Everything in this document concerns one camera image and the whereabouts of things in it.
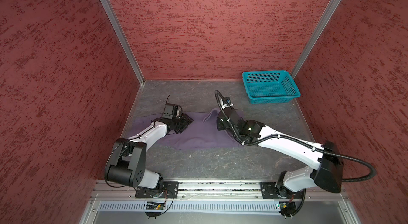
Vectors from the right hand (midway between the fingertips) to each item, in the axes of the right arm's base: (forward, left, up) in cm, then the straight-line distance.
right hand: (219, 119), depth 78 cm
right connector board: (-36, -30, -21) cm, 52 cm away
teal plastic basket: (+38, -42, -19) cm, 60 cm away
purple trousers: (+2, +9, -21) cm, 23 cm away
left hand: (+4, +15, -13) cm, 20 cm away
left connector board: (-33, +33, -22) cm, 51 cm away
